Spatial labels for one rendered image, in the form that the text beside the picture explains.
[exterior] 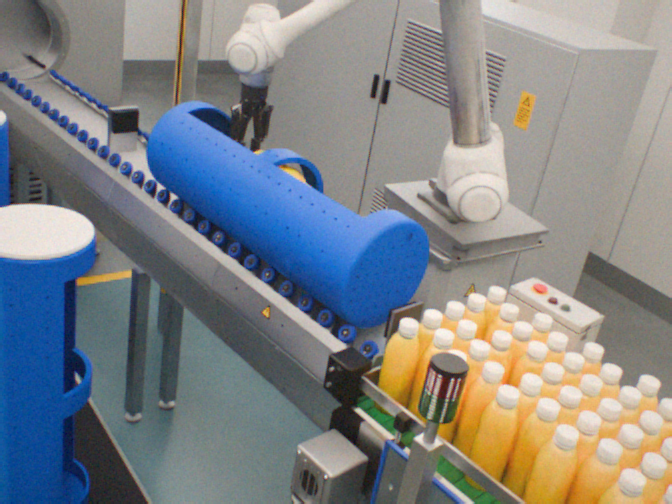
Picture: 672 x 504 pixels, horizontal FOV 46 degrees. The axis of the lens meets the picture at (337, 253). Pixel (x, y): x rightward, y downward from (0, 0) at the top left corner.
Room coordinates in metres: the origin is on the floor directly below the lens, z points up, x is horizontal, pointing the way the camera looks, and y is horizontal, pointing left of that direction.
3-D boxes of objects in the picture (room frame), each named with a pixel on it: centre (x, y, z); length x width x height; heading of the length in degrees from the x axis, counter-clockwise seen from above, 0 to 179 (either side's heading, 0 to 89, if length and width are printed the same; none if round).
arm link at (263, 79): (2.12, 0.31, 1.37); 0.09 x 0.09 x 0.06
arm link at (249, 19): (2.11, 0.31, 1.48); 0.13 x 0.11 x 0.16; 179
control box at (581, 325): (1.64, -0.53, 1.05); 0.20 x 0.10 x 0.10; 46
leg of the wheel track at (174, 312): (2.35, 0.53, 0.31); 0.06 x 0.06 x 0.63; 46
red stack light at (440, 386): (1.05, -0.21, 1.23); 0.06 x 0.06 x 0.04
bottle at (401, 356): (1.39, -0.17, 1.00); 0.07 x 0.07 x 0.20
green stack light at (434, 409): (1.05, -0.21, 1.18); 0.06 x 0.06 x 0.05
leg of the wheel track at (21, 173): (2.93, 1.34, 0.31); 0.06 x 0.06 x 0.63; 46
